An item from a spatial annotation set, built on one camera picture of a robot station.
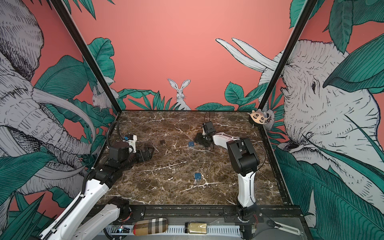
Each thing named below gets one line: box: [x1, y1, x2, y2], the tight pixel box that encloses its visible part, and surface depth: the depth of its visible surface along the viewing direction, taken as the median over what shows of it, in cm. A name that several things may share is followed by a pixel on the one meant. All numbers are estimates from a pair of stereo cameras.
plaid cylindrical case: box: [133, 217, 168, 236], surface depth 70 cm
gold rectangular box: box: [184, 222, 208, 234], surface depth 69 cm
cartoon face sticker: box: [247, 110, 266, 125], surface depth 109 cm
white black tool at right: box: [267, 220, 300, 236], surface depth 71 cm
